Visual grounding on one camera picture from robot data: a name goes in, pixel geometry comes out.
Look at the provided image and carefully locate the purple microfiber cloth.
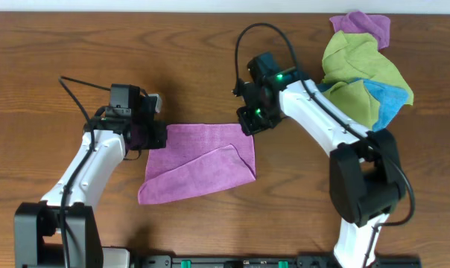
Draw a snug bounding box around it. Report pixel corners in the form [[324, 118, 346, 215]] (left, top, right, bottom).
[[138, 124, 256, 205]]

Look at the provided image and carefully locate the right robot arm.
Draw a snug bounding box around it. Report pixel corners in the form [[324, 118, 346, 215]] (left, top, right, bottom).
[[233, 53, 419, 267]]

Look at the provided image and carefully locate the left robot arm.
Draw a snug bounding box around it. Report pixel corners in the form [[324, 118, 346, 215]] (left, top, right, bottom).
[[14, 84, 167, 267]]

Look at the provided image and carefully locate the small green cloth with label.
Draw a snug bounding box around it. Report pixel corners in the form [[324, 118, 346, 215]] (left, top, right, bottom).
[[323, 80, 380, 130]]

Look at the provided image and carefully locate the large green cloth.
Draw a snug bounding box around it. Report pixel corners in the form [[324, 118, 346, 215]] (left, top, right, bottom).
[[322, 31, 414, 105]]

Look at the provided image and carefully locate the purple cloth at back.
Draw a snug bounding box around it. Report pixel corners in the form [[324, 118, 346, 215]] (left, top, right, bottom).
[[329, 11, 391, 49]]

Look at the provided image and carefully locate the blue cloth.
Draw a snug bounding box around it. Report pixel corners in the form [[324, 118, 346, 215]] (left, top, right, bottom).
[[316, 77, 410, 133]]

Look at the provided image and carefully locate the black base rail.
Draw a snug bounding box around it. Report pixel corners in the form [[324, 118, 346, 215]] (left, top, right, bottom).
[[130, 253, 422, 268]]

